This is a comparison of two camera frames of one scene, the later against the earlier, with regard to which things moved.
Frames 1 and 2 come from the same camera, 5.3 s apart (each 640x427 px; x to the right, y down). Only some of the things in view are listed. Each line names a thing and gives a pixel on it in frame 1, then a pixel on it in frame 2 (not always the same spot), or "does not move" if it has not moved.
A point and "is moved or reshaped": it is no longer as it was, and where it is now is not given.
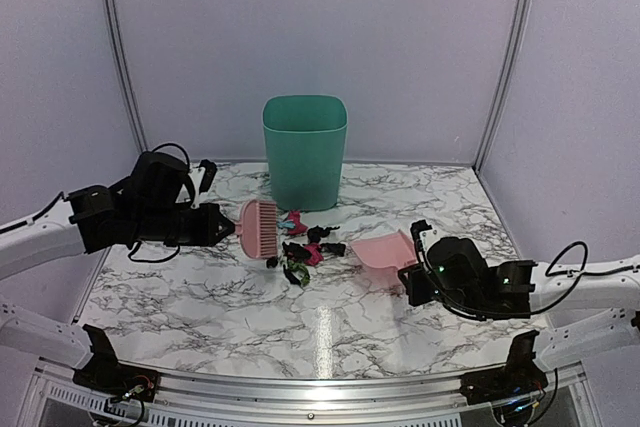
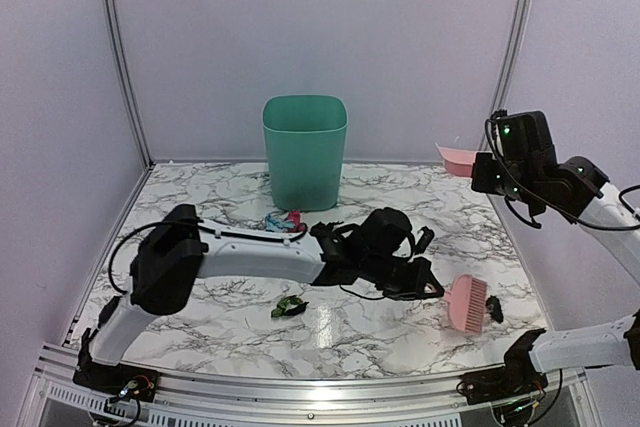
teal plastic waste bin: [306, 138] does not move
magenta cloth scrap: [299, 227] does not move
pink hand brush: [259, 229] is moved or reshaped
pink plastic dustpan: [382, 257] is moved or reshaped
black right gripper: [416, 294] to [481, 182]
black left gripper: [206, 237] to [415, 290]
